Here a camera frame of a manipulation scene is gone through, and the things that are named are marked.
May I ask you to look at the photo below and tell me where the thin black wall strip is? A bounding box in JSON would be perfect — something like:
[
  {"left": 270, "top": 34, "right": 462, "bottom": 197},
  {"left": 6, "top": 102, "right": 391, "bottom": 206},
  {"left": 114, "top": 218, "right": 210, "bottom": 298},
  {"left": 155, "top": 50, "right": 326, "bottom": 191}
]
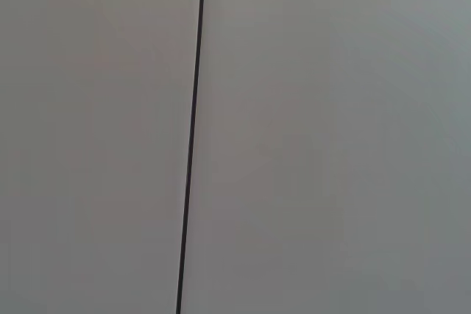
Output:
[{"left": 175, "top": 0, "right": 208, "bottom": 314}]

